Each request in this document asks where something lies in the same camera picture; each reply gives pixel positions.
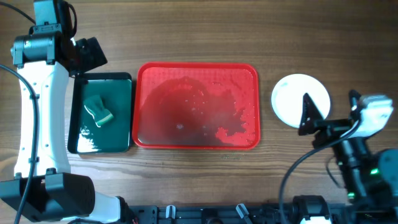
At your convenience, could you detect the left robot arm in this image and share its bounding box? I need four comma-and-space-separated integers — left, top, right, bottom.
1, 0, 133, 223

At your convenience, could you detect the white plate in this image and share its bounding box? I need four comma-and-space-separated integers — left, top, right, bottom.
271, 73, 331, 128

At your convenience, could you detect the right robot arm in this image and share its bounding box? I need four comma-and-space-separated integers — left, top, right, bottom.
298, 90, 397, 223

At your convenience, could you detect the green sponge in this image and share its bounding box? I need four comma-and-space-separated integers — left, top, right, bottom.
83, 95, 114, 128

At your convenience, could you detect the red plastic tray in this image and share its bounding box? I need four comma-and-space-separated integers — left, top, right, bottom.
132, 62, 261, 151

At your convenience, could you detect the black tray with green water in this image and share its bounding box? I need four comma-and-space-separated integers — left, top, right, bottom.
67, 72, 135, 154

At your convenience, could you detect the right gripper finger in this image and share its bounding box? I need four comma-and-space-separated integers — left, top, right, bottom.
348, 90, 361, 115
298, 93, 324, 136

